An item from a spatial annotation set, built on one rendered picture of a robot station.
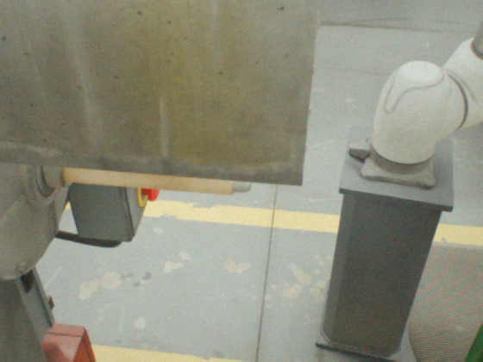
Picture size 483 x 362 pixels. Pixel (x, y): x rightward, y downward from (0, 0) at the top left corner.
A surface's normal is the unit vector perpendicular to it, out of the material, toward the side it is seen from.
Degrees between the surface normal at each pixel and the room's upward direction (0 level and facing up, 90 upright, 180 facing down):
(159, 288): 0
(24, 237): 95
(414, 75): 5
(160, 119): 90
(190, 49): 90
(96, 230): 90
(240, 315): 0
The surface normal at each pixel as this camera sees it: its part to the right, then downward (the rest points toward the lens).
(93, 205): -0.12, 0.65
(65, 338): 0.00, -0.76
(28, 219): 0.97, 0.21
